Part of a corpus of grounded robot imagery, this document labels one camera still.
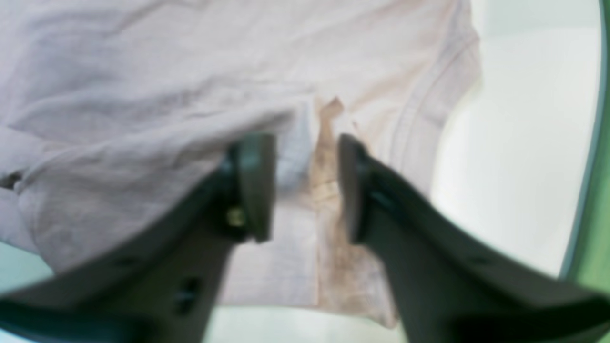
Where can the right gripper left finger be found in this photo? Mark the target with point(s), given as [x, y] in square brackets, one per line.
[160, 286]

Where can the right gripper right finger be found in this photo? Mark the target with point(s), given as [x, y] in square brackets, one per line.
[449, 287]

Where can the mauve pink t-shirt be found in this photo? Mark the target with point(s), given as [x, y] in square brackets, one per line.
[112, 109]

